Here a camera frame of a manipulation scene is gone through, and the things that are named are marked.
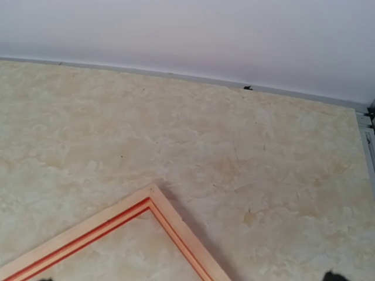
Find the aluminium table edge rail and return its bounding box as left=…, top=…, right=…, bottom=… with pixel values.
left=356, top=101, right=374, bottom=176

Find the wooden picture frame red edge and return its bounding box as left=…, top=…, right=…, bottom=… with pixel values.
left=1, top=184, right=229, bottom=280

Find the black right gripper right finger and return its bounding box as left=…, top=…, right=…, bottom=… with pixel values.
left=323, top=271, right=346, bottom=281

